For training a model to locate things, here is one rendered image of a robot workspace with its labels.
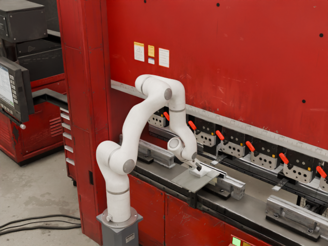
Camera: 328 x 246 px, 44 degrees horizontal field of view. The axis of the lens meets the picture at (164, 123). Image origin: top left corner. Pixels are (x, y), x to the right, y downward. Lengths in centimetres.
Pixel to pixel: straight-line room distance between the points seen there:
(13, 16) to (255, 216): 183
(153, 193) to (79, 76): 95
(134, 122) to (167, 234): 123
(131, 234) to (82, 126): 108
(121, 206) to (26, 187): 239
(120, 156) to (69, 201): 221
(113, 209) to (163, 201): 78
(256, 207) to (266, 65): 88
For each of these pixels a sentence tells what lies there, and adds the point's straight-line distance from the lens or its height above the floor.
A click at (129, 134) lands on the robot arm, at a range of 197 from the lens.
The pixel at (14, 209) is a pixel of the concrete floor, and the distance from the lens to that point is 415.
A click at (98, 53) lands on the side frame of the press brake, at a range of 284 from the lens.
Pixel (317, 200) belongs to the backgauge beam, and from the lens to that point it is 267.
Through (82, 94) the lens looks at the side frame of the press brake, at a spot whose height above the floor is 133.
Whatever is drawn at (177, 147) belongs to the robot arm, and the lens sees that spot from 225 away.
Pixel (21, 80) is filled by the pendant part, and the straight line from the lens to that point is 271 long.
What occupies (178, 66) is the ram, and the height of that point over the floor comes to 163.
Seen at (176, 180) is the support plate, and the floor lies 100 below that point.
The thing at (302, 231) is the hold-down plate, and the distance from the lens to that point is 241.
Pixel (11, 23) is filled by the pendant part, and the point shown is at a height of 187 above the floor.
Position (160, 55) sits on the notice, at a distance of 256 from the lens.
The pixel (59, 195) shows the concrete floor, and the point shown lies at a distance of 421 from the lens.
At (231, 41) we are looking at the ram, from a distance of 223.
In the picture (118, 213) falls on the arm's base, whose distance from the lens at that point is 215.
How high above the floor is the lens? 240
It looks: 26 degrees down
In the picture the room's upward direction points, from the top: straight up
